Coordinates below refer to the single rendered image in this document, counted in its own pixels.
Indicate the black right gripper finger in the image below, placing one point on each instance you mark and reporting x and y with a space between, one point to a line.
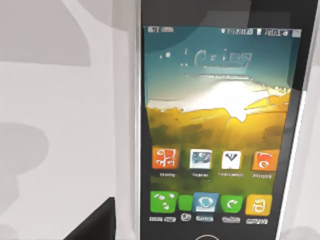
100 222

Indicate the black smartphone with lit screen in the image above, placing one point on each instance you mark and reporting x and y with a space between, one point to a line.
220 125

